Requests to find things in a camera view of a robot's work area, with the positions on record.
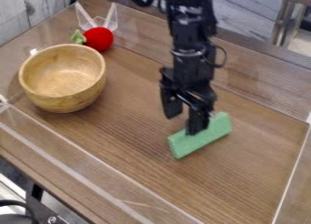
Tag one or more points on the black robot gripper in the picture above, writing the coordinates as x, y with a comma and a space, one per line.
185, 85

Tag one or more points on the green rectangular block stick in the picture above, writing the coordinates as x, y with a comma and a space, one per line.
185, 144

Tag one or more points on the brown wooden bowl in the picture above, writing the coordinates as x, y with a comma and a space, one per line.
63, 77

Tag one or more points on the black table frame leg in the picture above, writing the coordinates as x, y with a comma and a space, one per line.
46, 215

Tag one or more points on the metal table leg background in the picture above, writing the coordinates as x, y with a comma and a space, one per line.
290, 17

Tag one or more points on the red toy radish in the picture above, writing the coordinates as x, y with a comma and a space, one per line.
98, 38

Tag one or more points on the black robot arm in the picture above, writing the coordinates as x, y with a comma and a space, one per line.
193, 25

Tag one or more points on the clear acrylic corner bracket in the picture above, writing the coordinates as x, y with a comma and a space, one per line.
89, 22

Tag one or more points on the clear acrylic front barrier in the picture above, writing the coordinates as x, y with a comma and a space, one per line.
105, 195

